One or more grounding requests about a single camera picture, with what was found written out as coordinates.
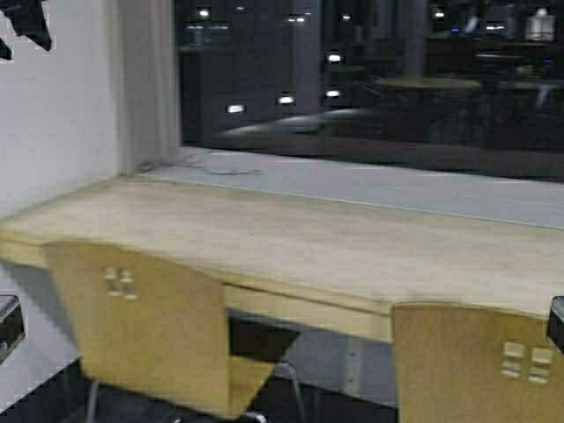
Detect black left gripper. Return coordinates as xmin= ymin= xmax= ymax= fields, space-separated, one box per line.
xmin=1 ymin=0 xmax=52 ymax=52

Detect beige wooden chair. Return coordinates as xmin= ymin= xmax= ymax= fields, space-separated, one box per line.
xmin=392 ymin=303 xmax=563 ymax=422
xmin=44 ymin=241 xmax=298 ymax=420

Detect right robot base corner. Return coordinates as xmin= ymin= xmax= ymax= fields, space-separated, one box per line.
xmin=546 ymin=296 xmax=564 ymax=353

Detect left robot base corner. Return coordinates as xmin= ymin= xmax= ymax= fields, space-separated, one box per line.
xmin=0 ymin=295 xmax=26 ymax=363

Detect long beige counter table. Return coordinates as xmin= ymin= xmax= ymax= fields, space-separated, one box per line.
xmin=1 ymin=176 xmax=563 ymax=317

